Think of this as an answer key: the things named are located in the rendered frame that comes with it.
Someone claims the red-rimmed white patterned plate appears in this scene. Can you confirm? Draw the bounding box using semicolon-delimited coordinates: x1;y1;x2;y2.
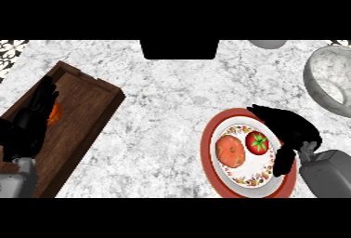
199;107;299;199

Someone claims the red tomato with green stem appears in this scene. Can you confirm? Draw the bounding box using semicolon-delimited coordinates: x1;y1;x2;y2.
243;130;271;155

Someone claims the black appliance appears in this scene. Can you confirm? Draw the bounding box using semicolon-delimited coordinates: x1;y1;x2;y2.
139;40;221;60

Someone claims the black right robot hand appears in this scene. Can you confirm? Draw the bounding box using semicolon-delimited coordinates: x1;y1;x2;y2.
245;104;323;179

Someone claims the orange round vegetable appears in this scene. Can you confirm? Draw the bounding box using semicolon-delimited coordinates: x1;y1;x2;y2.
215;135;246;169

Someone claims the grey round object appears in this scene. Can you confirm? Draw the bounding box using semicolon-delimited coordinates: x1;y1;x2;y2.
246;40;288;50

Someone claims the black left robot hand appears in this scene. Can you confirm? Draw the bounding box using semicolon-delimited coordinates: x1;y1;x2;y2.
0;74;62;163

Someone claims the white marble bowl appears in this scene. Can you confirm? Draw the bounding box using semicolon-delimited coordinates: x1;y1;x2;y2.
302;46;351;118

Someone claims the orange fruit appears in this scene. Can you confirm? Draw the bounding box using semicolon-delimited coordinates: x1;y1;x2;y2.
47;101;63;127

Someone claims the brown wooden drawer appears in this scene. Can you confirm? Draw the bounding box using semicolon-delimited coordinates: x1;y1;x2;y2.
0;60;127;199

